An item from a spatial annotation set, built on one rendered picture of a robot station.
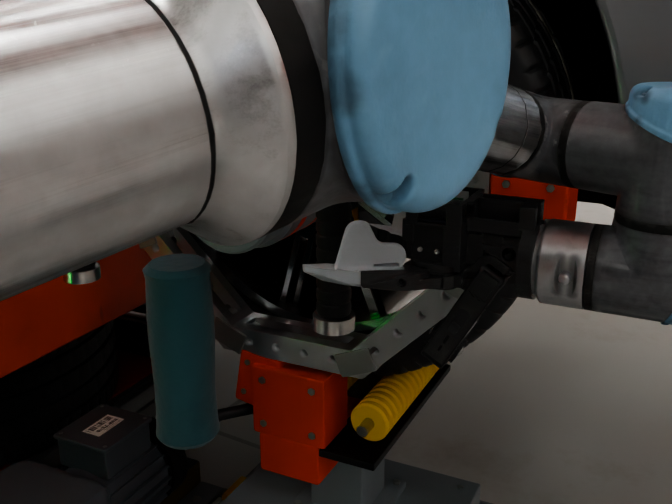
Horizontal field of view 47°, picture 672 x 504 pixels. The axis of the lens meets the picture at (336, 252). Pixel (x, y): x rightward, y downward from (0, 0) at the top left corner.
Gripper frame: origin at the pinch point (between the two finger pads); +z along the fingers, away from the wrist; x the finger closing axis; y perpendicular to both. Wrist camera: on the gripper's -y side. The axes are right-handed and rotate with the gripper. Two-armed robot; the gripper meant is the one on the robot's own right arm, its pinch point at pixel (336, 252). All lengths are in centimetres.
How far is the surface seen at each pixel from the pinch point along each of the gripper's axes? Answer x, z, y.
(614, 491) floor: -98, -23, -83
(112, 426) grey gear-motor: -15, 47, -40
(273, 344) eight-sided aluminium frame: -20.9, 20.1, -22.9
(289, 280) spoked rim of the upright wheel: -30.8, 22.9, -16.9
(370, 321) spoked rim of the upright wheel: -28.9, 8.5, -20.3
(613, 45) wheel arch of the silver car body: -29.9, -20.7, 19.0
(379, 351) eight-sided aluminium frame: -20.4, 3.5, -20.3
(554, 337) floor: -178, 6, -83
